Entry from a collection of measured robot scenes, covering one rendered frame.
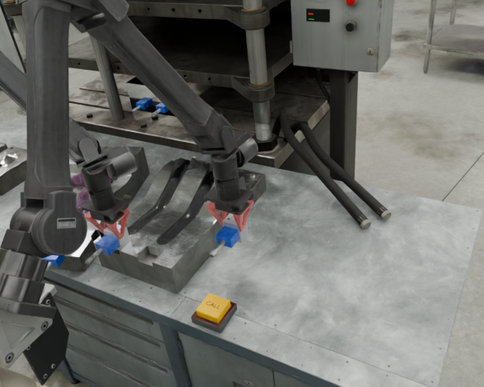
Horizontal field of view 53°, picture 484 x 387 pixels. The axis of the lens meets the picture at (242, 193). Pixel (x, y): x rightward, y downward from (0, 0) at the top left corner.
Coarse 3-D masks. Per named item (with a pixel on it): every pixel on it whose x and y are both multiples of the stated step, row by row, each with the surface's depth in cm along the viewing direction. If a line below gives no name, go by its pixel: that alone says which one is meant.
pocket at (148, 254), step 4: (144, 248) 125; (148, 248) 126; (152, 248) 125; (144, 252) 125; (148, 252) 127; (152, 252) 126; (156, 252) 125; (160, 252) 124; (140, 256) 124; (144, 256) 126; (148, 256) 126; (152, 256) 126; (156, 256) 126; (140, 260) 123; (144, 260) 125; (148, 260) 125; (152, 260) 125; (148, 264) 122; (152, 264) 122
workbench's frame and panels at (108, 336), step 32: (64, 288) 153; (64, 320) 168; (96, 320) 154; (128, 320) 143; (160, 320) 120; (96, 352) 169; (128, 352) 158; (160, 352) 144; (192, 352) 134; (224, 352) 125; (96, 384) 186; (128, 384) 170; (160, 384) 156; (192, 384) 145; (224, 384) 135; (256, 384) 126; (288, 384) 118; (320, 384) 101
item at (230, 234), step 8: (232, 216) 121; (224, 224) 120; (232, 224) 118; (224, 232) 118; (232, 232) 117; (240, 232) 118; (224, 240) 116; (232, 240) 116; (240, 240) 120; (216, 248) 114
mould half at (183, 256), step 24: (168, 168) 148; (192, 192) 140; (168, 216) 137; (96, 240) 130; (144, 240) 127; (192, 240) 126; (216, 240) 135; (120, 264) 129; (144, 264) 123; (168, 264) 119; (192, 264) 126; (168, 288) 123
